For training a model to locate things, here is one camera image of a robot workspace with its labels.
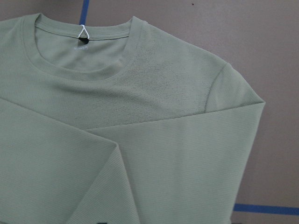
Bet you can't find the green long-sleeve shirt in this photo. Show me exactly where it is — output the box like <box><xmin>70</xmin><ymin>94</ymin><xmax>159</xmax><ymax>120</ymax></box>
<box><xmin>0</xmin><ymin>13</ymin><xmax>265</xmax><ymax>224</ymax></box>

